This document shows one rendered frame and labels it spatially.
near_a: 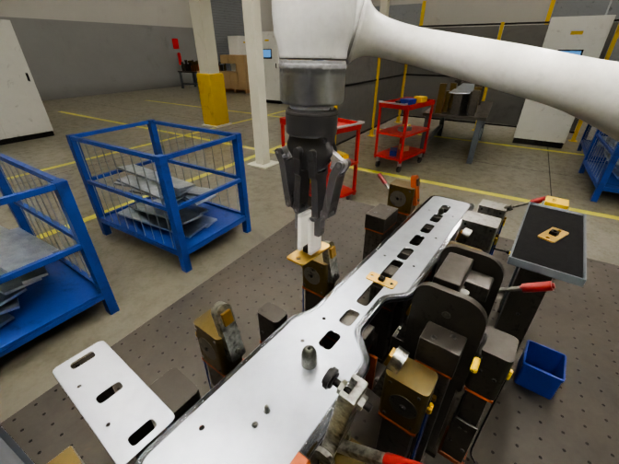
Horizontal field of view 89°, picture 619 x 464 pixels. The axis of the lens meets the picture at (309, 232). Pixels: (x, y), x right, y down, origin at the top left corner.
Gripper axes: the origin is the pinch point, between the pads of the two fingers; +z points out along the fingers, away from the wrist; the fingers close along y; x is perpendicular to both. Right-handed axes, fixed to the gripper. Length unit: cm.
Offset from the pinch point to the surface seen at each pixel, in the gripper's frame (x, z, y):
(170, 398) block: 23.5, 32.1, 15.1
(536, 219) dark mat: -62, 11, -31
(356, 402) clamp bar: 16.3, 9.0, -19.8
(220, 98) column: -447, 51, 598
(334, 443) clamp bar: 16.7, 19.4, -17.7
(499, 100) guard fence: -760, 40, 91
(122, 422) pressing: 31.6, 30.3, 16.2
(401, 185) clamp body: -88, 20, 18
